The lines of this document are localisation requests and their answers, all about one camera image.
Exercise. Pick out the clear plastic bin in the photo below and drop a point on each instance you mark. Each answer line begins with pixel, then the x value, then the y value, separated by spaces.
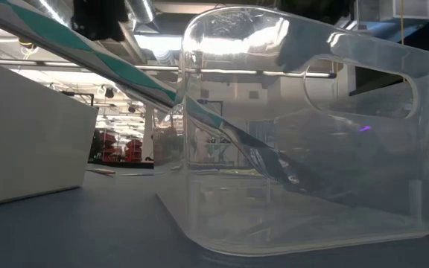
pixel 237 223

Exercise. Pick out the silver ventilation duct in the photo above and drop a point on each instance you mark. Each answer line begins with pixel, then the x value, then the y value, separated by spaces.
pixel 142 11

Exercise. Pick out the white ceiling box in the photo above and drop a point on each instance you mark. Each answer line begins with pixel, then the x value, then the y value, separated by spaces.
pixel 412 9

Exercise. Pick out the overhead metal rail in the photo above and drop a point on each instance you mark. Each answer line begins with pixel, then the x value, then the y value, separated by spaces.
pixel 50 63

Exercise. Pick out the white plastic bin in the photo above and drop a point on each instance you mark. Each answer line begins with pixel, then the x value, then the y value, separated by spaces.
pixel 24 149

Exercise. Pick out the black hanging lamp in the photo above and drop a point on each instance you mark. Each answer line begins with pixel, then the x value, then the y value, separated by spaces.
pixel 109 93

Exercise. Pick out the red storage shelves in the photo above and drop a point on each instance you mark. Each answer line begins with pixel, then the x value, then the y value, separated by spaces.
pixel 104 145

